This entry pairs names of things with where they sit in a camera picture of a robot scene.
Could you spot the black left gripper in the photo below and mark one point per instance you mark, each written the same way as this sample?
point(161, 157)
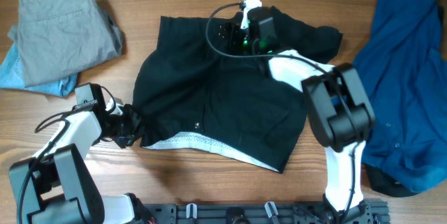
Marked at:
point(126, 126)

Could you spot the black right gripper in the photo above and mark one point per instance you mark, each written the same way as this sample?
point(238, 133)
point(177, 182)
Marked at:
point(230, 33)

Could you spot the black shorts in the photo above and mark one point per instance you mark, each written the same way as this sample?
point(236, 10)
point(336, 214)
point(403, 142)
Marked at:
point(190, 94)

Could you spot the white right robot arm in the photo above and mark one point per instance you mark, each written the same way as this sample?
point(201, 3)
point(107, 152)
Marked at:
point(299, 86)

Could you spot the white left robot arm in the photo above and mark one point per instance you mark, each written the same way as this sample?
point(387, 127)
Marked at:
point(55, 186)

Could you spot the folded grey shorts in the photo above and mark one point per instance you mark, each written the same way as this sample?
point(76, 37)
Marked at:
point(59, 38)

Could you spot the folded light blue jeans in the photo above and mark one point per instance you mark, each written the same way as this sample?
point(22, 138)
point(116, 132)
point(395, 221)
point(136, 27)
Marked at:
point(11, 77)

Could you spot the blue shirt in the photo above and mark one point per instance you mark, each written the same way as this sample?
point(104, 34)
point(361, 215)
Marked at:
point(404, 75)

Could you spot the black garment under shirt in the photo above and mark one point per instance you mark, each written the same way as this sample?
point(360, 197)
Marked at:
point(385, 184)

